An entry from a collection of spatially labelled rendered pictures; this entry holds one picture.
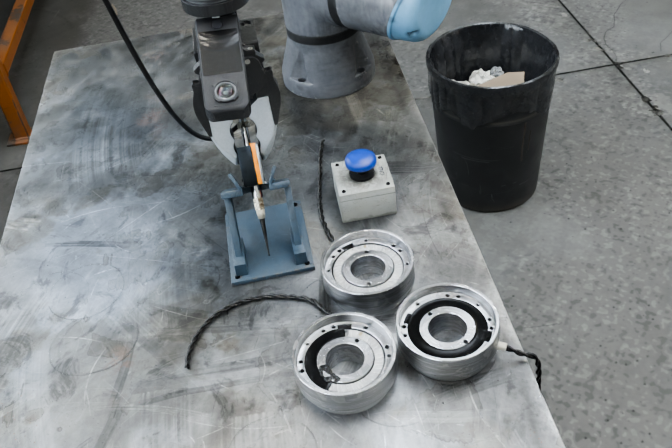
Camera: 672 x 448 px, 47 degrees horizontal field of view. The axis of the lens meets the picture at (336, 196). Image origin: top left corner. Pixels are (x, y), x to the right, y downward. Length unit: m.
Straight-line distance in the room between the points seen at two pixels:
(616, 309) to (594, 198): 0.41
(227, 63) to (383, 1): 0.34
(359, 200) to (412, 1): 0.28
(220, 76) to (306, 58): 0.43
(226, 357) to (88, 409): 0.15
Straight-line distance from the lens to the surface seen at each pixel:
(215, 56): 0.81
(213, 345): 0.88
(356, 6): 1.11
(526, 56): 2.21
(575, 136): 2.51
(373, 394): 0.77
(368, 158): 0.96
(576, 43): 3.00
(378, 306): 0.86
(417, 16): 1.08
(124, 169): 1.17
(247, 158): 0.90
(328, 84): 1.21
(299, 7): 1.18
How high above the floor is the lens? 1.45
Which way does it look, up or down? 39 degrees down
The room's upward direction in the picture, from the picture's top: 8 degrees counter-clockwise
